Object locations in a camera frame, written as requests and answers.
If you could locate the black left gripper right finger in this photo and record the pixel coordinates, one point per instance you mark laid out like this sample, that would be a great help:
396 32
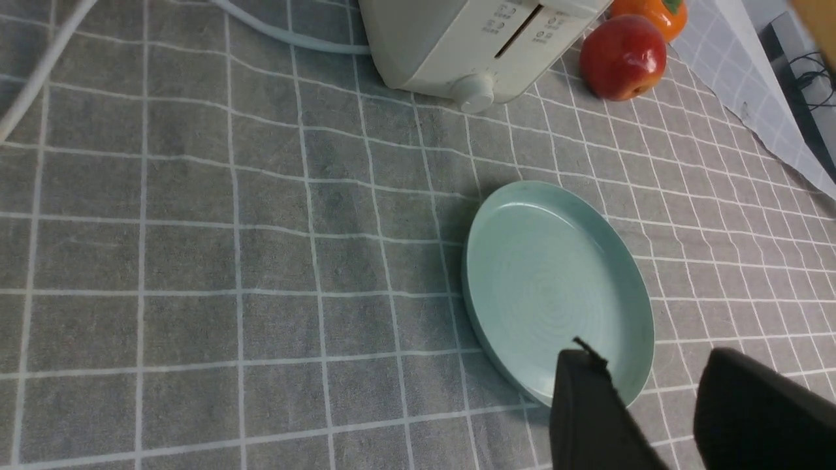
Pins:
748 416

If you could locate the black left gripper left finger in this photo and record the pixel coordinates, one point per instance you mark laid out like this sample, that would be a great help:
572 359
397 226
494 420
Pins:
590 426

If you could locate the white two-slot toaster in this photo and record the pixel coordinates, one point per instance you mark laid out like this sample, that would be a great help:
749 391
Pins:
476 53

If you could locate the light green plate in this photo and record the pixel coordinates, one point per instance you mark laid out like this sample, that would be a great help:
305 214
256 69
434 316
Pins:
541 267

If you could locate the red apple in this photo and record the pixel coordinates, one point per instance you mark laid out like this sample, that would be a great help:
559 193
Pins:
623 58

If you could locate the orange persimmon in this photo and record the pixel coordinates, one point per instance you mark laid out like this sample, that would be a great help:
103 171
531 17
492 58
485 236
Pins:
670 17

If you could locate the black device with cables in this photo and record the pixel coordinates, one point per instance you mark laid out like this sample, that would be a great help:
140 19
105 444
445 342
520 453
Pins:
807 82

